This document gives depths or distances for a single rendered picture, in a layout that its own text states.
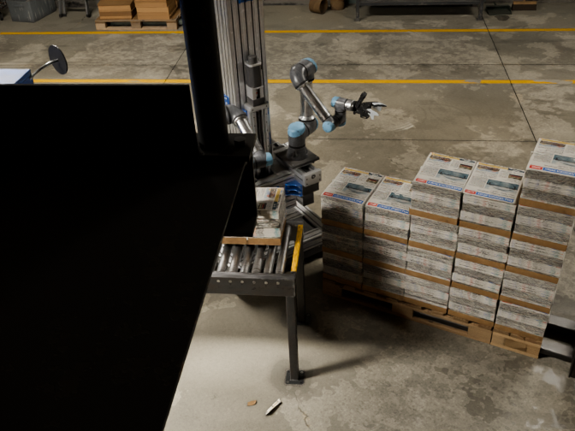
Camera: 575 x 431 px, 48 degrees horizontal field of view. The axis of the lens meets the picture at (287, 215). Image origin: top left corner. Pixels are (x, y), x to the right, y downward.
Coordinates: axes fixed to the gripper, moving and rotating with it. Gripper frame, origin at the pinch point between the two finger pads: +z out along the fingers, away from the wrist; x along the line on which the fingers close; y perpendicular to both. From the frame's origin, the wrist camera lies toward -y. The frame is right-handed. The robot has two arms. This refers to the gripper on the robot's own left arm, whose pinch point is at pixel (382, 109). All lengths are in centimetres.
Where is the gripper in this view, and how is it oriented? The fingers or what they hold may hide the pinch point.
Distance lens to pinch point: 417.3
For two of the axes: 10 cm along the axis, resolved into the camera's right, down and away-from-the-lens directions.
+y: 1.1, 7.4, 6.6
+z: 8.4, 2.8, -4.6
